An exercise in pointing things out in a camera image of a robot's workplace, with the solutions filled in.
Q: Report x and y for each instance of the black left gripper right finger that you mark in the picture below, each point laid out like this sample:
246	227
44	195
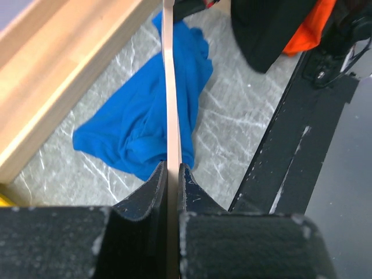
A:
192	198

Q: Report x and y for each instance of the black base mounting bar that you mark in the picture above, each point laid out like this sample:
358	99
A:
285	168

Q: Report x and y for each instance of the beige wooden hanger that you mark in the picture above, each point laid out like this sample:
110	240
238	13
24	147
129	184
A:
173	140

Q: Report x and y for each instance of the wooden clothes rack centre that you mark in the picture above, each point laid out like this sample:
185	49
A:
51	53

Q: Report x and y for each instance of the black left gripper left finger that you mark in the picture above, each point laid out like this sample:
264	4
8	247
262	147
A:
139	205

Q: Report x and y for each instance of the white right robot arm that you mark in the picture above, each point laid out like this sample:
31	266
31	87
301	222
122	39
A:
328	29

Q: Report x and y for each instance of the blue tank top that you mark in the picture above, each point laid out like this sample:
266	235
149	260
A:
129	132

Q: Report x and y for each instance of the black hanging garment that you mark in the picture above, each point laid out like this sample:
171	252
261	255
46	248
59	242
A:
262	28

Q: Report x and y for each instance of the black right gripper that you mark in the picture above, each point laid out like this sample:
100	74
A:
184	8

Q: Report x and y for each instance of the yellow plastic tray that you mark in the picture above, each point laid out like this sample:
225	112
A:
5	202

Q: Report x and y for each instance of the orange hanging garment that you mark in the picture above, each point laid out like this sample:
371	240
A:
308	34

